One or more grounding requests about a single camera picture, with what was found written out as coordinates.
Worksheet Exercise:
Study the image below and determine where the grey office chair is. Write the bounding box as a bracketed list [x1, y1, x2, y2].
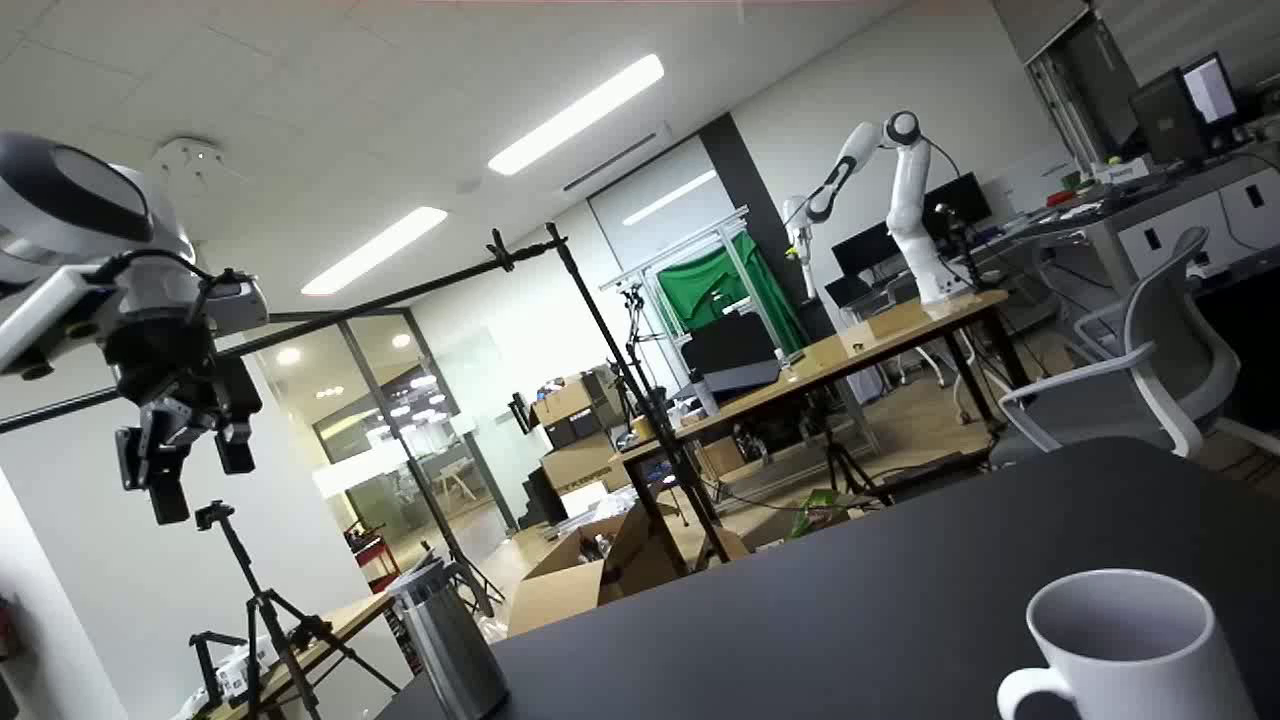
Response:
[987, 226, 1280, 469]

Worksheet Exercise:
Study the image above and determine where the white mug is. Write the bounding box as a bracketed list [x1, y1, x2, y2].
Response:
[993, 566, 1265, 720]

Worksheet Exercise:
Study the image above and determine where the lit computer monitor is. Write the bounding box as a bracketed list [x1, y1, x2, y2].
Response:
[1177, 47, 1244, 131]

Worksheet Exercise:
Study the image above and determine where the silver flask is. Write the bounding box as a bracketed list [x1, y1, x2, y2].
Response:
[388, 558, 518, 720]

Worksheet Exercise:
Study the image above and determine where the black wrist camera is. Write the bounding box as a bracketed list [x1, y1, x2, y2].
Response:
[198, 267, 272, 339]

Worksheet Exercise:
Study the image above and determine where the round ceiling smoke detector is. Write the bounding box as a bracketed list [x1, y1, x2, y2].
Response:
[147, 128, 229, 187]

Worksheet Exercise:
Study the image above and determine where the open cardboard box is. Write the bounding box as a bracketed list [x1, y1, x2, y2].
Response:
[500, 507, 700, 642]

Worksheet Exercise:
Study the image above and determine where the black monitor on table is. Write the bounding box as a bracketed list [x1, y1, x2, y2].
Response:
[681, 308, 784, 399]

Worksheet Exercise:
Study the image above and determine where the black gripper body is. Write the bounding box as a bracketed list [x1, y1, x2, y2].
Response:
[100, 262, 267, 447]

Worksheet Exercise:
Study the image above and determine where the long wooden table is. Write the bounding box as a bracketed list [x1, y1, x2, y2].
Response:
[616, 285, 1031, 567]

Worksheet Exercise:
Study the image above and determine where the dark computer tower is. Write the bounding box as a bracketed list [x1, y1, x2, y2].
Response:
[1127, 68, 1213, 170]

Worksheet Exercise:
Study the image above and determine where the white desk cabinet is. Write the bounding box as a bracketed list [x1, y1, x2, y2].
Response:
[1102, 162, 1280, 290]

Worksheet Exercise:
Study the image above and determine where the black monitor behind robot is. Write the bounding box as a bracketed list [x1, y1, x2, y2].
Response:
[919, 170, 1000, 254]

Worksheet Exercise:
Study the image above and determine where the black camera tripod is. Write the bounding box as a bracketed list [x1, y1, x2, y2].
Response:
[186, 497, 403, 720]

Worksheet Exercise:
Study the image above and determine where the long ceiling light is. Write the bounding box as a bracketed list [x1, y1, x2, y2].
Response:
[485, 47, 668, 180]
[297, 203, 455, 300]

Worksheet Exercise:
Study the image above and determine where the green cloth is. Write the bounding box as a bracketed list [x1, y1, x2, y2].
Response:
[651, 227, 811, 361]

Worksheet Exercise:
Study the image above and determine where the black boom pole stand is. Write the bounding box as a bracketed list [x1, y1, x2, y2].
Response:
[0, 226, 737, 572]

